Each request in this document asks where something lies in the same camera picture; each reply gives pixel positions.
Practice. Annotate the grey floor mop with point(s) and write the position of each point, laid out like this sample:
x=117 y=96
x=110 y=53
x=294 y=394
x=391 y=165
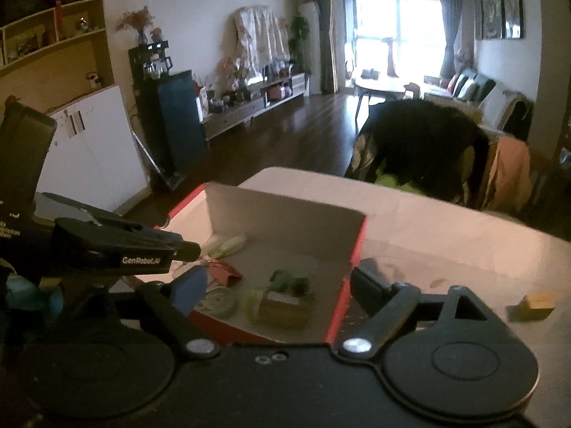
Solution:
x=156 y=160

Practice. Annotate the green white ribbon roll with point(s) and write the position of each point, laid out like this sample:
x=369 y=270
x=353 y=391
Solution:
x=255 y=305

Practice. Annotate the low grey tv cabinet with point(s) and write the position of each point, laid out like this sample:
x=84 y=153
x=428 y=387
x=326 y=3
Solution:
x=254 y=107

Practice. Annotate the light sofa with cushions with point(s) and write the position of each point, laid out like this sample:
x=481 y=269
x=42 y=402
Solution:
x=473 y=93

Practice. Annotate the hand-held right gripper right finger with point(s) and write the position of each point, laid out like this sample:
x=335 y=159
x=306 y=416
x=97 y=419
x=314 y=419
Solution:
x=368 y=286

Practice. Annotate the white standing air conditioner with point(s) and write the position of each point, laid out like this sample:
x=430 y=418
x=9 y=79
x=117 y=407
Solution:
x=308 y=49

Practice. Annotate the black jacket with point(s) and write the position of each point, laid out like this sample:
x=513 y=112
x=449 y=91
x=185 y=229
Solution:
x=419 y=142

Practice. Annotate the dark green lumpy object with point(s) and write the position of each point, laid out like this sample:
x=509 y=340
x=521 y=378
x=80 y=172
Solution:
x=290 y=283

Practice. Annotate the dark framed wall painting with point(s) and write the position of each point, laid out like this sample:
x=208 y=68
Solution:
x=492 y=11
x=478 y=18
x=512 y=4

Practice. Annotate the cloth covered television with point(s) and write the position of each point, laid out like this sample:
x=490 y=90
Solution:
x=261 y=40

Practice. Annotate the red knot ornament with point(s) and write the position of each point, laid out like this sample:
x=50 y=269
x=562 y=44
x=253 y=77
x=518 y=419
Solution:
x=55 y=0

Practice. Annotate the white shelf cabinet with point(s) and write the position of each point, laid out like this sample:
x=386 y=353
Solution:
x=89 y=142

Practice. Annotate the pink cloth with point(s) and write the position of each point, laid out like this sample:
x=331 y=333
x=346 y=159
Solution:
x=511 y=174

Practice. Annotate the person's left hand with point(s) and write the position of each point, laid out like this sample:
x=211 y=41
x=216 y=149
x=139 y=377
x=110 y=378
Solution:
x=31 y=296

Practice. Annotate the black cabinet with blue panel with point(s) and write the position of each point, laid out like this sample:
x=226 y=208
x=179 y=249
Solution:
x=169 y=120

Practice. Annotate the yellow-green cloth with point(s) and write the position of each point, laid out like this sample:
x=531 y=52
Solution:
x=397 y=180

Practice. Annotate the green plastic stick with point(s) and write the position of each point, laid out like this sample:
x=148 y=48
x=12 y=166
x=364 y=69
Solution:
x=227 y=246

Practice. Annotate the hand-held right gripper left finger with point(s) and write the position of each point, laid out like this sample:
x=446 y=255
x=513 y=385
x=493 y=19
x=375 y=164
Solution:
x=192 y=286

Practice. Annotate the vase with dried flowers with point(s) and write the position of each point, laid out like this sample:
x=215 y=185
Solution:
x=136 y=24

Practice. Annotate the red paper piece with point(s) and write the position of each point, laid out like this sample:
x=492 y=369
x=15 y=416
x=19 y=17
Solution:
x=223 y=274

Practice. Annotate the large pale wooden block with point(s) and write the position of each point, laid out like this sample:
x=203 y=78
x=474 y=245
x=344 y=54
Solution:
x=285 y=311

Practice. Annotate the small yellow wooden block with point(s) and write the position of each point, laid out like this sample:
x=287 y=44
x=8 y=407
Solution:
x=534 y=306

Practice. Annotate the red cardboard box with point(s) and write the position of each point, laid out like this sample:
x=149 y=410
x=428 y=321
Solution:
x=285 y=240

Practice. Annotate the oval coffee table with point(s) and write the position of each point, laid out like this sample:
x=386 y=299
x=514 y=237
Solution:
x=383 y=87

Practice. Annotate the grey curtain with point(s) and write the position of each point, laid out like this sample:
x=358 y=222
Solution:
x=324 y=35
x=451 y=31

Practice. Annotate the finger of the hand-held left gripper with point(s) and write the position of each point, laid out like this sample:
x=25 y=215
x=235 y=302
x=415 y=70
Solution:
x=183 y=249

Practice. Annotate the large bright window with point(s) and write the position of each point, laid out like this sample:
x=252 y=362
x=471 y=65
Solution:
x=397 y=40

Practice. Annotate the pink flower arrangement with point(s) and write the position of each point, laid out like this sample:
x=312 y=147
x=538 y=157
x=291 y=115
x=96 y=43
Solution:
x=234 y=76

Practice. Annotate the tall green plant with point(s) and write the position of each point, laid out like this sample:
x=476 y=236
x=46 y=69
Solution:
x=299 y=35

